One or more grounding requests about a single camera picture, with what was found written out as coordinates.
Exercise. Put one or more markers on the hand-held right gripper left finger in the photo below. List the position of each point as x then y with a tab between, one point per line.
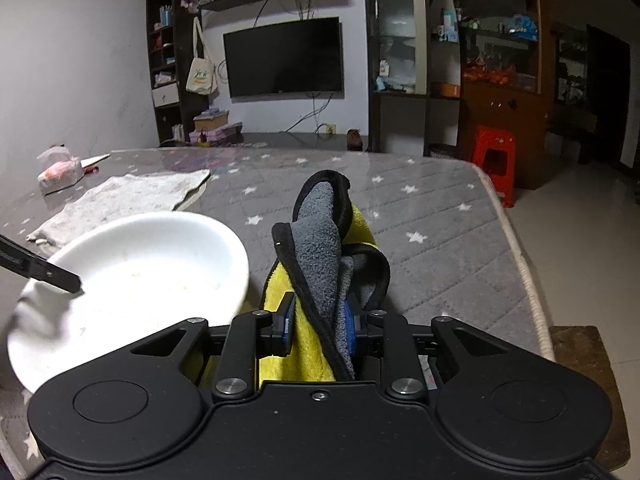
284	327

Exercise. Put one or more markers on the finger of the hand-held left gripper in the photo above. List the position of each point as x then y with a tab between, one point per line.
45	267

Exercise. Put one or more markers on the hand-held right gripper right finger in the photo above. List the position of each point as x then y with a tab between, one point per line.
351	332

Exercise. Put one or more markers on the yellow grey microfibre cloth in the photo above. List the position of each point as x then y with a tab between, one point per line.
315	240

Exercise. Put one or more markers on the white bowl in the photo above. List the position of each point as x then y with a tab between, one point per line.
150	260

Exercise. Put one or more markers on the pink white tissue pack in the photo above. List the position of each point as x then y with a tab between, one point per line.
60	172

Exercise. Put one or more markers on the white printed towel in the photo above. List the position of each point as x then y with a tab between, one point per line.
125	195

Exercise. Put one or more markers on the white paper booklet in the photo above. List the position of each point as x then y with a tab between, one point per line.
95	160

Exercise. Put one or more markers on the dark low television bench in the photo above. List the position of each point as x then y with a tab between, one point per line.
280	140

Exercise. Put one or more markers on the brown shoe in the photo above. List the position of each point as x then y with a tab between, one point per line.
355	139

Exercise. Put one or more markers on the dark open bookshelf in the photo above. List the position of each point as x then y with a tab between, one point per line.
165	110

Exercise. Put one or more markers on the pink flat box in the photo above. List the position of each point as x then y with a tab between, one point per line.
220	135

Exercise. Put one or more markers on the brown cardboard box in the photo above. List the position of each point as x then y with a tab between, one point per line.
211	121

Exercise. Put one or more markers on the red plastic stool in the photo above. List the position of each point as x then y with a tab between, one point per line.
492	160

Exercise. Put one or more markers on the canvas tote bag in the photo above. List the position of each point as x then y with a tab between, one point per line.
201	77

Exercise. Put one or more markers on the brown floor mat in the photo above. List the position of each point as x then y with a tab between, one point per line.
590	400

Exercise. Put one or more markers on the dark wooden cabinet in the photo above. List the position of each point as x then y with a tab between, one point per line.
500	120

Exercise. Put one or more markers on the orange box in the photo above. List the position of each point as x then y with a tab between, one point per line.
446	90

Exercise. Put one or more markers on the black television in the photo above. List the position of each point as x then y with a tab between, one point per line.
282	57

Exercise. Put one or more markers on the glass display cabinet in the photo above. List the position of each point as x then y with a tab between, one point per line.
397	55

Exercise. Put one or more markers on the dark wooden door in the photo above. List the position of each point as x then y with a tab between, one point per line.
610	95

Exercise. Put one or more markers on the wall socket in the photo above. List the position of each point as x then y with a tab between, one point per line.
327	129

